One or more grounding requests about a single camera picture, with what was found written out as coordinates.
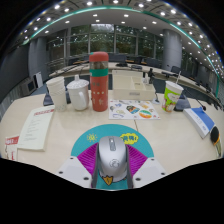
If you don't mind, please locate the silver computer mouse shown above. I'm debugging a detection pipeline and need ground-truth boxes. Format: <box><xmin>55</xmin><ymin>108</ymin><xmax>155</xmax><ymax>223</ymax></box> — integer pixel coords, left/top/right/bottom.
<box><xmin>97</xmin><ymin>135</ymin><xmax>129</xmax><ymax>183</ymax></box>

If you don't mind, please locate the green paper cup with straw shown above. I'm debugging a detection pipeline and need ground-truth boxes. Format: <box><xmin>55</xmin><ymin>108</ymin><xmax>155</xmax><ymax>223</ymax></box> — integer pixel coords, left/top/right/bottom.
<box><xmin>161</xmin><ymin>70</ymin><xmax>185</xmax><ymax>113</ymax></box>

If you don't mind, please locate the white lidded ceramic mug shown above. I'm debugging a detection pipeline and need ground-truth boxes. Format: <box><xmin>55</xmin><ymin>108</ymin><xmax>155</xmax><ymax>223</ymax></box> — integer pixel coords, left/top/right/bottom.
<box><xmin>66</xmin><ymin>74</ymin><xmax>90</xmax><ymax>112</ymax></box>

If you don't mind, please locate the group of dark office chairs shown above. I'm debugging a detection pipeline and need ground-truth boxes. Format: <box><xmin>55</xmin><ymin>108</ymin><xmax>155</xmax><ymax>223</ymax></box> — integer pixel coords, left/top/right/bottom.
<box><xmin>106</xmin><ymin>53</ymin><xmax>188</xmax><ymax>76</ymax></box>

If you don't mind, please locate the round teal cartoon mouse pad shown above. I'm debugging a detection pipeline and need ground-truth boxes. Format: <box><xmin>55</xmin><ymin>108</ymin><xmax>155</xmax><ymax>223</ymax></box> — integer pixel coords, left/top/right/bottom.
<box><xmin>70</xmin><ymin>123</ymin><xmax>155</xmax><ymax>191</ymax></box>

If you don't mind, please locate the blue and white book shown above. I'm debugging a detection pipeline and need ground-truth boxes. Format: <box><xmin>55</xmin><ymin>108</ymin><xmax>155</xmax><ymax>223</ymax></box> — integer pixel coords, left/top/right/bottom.
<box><xmin>183</xmin><ymin>106</ymin><xmax>216</xmax><ymax>140</ymax></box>

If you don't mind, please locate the white booklet with red title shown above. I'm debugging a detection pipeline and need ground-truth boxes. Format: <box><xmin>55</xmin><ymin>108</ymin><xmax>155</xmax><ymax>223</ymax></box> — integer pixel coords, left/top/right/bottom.
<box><xmin>17</xmin><ymin>105</ymin><xmax>56</xmax><ymax>152</ymax></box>

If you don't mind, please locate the red and white magazine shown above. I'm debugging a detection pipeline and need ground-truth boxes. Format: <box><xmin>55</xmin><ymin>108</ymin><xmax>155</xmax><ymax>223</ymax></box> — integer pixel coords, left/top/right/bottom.
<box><xmin>4</xmin><ymin>134</ymin><xmax>20</xmax><ymax>162</ymax></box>

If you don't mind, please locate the group of ceiling lights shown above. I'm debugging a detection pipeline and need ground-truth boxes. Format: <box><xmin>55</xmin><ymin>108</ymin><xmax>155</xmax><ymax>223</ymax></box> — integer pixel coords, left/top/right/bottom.
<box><xmin>19</xmin><ymin>0</ymin><xmax>224</xmax><ymax>68</ymax></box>

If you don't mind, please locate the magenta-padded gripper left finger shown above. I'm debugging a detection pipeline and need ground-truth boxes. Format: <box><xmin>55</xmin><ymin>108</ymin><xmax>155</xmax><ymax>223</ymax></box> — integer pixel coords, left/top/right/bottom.
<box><xmin>55</xmin><ymin>142</ymin><xmax>100</xmax><ymax>190</ymax></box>

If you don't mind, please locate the grey floor cabinet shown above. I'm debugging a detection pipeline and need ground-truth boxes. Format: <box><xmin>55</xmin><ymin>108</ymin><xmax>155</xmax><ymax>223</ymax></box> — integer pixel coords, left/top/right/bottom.
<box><xmin>19</xmin><ymin>78</ymin><xmax>37</xmax><ymax>97</ymax></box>

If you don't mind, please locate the long curved conference desk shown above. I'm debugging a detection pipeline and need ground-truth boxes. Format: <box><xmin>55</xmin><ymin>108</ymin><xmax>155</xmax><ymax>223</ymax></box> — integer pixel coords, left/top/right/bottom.
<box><xmin>48</xmin><ymin>61</ymin><xmax>221</xmax><ymax>101</ymax></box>

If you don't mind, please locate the black conference microphone base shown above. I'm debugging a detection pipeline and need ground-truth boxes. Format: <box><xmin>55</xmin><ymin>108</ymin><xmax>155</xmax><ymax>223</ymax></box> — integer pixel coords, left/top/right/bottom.
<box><xmin>173</xmin><ymin>94</ymin><xmax>207</xmax><ymax>112</ymax></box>
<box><xmin>42</xmin><ymin>91</ymin><xmax>72</xmax><ymax>107</ymax></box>

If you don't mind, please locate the red bottle with green band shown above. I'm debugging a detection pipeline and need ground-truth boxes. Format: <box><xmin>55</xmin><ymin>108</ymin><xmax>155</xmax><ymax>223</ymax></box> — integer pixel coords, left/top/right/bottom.
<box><xmin>88</xmin><ymin>51</ymin><xmax>110</xmax><ymax>113</ymax></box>

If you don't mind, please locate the black and yellow microphone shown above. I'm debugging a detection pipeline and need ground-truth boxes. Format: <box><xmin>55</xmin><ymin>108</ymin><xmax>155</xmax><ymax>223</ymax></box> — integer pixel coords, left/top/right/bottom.
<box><xmin>209</xmin><ymin>125</ymin><xmax>223</xmax><ymax>158</ymax></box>

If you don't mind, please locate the stack of white paper cups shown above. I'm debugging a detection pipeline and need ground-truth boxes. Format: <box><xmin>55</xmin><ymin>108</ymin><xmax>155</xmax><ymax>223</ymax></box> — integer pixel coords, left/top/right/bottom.
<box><xmin>45</xmin><ymin>76</ymin><xmax>68</xmax><ymax>112</ymax></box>

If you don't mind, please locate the white open organizer box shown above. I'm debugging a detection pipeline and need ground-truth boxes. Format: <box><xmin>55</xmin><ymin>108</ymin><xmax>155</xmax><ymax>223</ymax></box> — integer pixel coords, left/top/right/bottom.
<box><xmin>111</xmin><ymin>69</ymin><xmax>156</xmax><ymax>102</ymax></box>

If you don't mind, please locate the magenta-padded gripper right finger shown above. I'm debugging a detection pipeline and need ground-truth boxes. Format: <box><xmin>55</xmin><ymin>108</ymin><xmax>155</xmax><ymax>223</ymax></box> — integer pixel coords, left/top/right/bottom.
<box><xmin>125</xmin><ymin>142</ymin><xmax>167</xmax><ymax>190</ymax></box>

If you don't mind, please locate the colourful sticker sheet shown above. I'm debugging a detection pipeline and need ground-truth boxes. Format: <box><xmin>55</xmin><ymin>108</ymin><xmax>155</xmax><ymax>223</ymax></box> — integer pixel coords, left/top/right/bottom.
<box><xmin>108</xmin><ymin>98</ymin><xmax>161</xmax><ymax>121</ymax></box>

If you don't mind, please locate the white standing panel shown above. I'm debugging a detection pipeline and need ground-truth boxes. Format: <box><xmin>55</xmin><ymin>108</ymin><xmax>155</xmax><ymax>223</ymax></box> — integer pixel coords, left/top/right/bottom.
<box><xmin>34</xmin><ymin>71</ymin><xmax>44</xmax><ymax>88</ymax></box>

